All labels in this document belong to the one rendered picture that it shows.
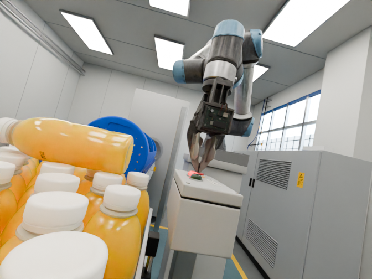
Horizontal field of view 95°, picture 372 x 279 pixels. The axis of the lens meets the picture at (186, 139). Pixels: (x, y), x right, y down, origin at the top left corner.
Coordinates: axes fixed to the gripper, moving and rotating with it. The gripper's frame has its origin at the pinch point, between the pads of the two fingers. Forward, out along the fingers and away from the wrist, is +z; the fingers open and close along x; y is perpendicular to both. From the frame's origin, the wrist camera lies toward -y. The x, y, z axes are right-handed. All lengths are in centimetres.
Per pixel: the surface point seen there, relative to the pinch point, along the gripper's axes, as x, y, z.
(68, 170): -21.2, 15.3, 3.6
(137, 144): -19.7, -30.2, -1.8
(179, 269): -0.9, 6.9, 19.7
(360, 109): 225, -145, -109
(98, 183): -16.6, 16.4, 4.2
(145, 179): -11.0, 9.6, 3.7
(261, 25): 97, -201, -228
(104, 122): -34.5, -30.2, -7.7
